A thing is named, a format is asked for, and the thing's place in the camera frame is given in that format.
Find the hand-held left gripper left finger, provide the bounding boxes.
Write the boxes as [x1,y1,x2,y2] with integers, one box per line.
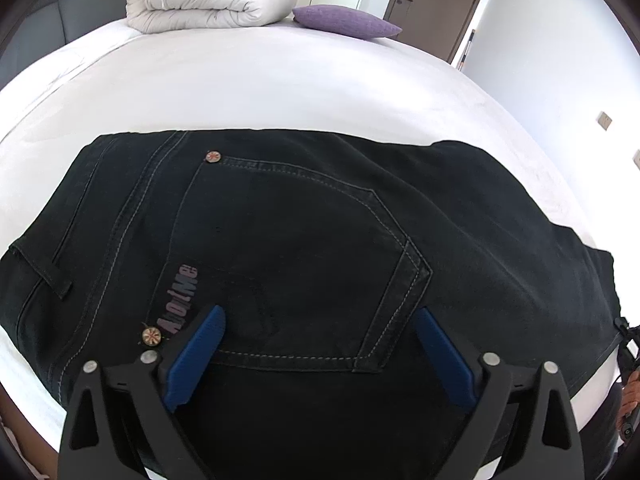
[57,304,227,480]

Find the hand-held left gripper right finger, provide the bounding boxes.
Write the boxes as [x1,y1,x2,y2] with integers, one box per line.
[414,307,586,480]

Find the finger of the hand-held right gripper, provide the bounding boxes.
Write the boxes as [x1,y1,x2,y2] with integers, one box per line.
[614,316,640,361]

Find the black denim pants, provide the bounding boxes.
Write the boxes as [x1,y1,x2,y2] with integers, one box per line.
[0,130,626,480]

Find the person's right hand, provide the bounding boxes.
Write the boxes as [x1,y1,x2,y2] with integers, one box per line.
[624,360,640,418]

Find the dark grey cloth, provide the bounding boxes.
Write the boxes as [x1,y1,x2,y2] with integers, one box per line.
[580,385,632,480]

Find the bed with white sheet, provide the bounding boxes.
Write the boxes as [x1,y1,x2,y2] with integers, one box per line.
[0,16,618,453]

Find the purple pillow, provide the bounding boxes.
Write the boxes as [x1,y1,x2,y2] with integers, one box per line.
[292,4,403,41]

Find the brown door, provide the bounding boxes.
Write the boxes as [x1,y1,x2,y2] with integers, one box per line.
[384,0,498,65]

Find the grey padded headboard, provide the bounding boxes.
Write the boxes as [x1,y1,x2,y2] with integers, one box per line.
[0,0,151,93]

